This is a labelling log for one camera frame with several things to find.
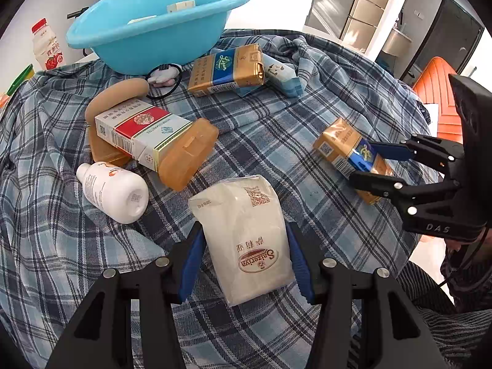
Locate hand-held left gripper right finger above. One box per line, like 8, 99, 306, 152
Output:
284, 223, 450, 369

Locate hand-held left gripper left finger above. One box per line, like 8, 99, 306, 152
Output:
45, 221, 208, 369

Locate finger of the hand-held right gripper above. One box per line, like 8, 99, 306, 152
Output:
348, 171, 462, 220
369, 134, 465, 176

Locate gold blue cigarette pack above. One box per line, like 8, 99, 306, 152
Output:
187, 43, 268, 97
312, 117, 395, 205

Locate white printed powder bag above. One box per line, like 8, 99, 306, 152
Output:
188, 174, 296, 307

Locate white plastic bottle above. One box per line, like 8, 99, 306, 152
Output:
76, 161, 149, 224

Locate amber plastic box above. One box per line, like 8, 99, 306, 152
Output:
158, 117, 220, 192

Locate blue plastic basin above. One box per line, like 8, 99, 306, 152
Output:
66, 0, 253, 75

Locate white printed papers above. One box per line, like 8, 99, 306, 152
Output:
425, 103, 439, 139

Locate orange chair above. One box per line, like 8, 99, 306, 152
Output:
413, 56, 464, 143

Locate beige washbasin cabinet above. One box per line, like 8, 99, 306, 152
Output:
380, 27, 412, 56

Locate blue plaid cloth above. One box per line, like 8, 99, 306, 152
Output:
0, 29, 441, 369

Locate black door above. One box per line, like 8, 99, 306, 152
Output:
400, 0, 485, 85

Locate light blue tissue pack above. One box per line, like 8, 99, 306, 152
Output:
261, 53, 304, 97

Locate red white cigarette pack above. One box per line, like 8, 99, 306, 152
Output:
94, 99, 193, 172

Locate gold refrigerator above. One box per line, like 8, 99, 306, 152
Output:
305, 0, 400, 52

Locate person's dark striped pants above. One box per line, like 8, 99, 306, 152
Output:
396, 261, 492, 369

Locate green yellow bowl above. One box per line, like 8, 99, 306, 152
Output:
6, 63, 35, 97

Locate red cap milk bottle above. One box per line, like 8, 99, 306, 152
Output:
31, 18, 65, 70

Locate black hair tie white charm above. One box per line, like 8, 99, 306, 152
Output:
146, 62, 184, 98

